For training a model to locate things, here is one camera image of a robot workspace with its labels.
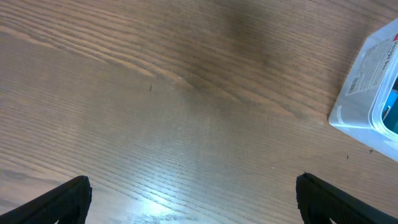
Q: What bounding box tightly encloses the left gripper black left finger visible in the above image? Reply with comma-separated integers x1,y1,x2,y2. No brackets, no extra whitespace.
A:
1,175,92,224

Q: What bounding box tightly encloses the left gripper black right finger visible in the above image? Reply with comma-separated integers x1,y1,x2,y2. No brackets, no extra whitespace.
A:
296,173,397,224

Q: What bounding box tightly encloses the clear plastic storage container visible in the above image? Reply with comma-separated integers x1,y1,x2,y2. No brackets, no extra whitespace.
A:
328,19,397,161

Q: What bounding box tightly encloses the blue white screwdriver set box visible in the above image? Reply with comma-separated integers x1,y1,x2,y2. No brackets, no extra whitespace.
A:
382,89,397,134

